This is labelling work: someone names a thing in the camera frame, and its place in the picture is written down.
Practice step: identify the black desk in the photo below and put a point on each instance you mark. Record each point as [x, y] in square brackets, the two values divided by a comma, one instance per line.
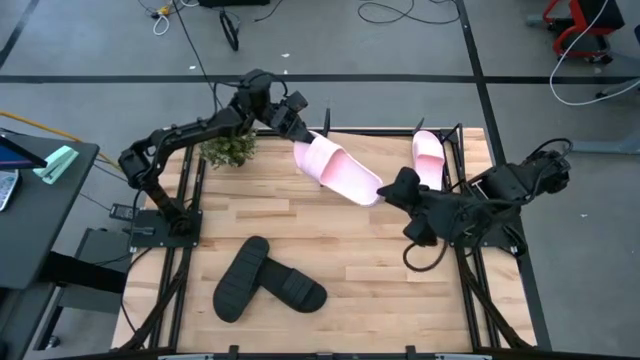
[35, 225]

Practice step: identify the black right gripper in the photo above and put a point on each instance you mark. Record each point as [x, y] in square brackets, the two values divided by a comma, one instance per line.
[412, 192]

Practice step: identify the red frame cart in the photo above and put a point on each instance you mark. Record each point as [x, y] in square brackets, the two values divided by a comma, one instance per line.
[580, 22]

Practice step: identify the grey table foot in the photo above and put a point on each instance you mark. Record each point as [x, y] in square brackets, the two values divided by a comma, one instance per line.
[600, 146]

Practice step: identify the dark grey floor box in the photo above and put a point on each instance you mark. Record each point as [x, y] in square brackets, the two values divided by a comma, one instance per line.
[100, 240]

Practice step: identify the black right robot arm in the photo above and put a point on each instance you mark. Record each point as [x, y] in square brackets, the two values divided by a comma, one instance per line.
[505, 185]

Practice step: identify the black frame wooden shelf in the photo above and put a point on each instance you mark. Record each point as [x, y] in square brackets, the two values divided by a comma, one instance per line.
[397, 150]

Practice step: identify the black aluminium table frame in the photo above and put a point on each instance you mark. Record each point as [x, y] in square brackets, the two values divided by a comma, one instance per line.
[370, 133]

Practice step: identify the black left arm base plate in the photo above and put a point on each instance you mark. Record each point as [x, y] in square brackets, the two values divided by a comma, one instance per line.
[150, 235]

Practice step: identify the mint green stapler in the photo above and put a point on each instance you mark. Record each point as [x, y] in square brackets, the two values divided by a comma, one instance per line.
[57, 162]

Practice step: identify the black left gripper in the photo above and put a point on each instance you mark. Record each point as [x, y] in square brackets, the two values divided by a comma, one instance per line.
[282, 117]

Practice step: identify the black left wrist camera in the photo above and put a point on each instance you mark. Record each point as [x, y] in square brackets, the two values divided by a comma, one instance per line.
[296, 100]

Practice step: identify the black rubber slide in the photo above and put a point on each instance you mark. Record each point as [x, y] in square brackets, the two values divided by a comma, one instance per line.
[240, 280]
[295, 287]

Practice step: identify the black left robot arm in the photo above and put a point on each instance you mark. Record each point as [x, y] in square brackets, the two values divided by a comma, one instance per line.
[200, 128]

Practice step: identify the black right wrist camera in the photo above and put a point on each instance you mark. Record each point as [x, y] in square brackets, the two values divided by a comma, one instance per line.
[420, 231]

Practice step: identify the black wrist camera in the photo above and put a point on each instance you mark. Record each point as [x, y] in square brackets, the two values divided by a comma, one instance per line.
[296, 100]
[420, 231]

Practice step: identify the black power adapter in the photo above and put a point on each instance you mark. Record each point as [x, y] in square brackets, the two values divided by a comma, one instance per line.
[122, 212]

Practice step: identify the dark tablet screen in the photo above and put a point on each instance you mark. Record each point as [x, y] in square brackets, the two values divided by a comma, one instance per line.
[15, 155]

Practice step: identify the pink rubber slide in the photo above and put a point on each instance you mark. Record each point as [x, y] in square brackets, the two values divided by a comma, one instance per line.
[428, 155]
[340, 172]

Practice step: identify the green potted plant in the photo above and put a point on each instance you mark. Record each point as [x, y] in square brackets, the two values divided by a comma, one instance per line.
[227, 150]

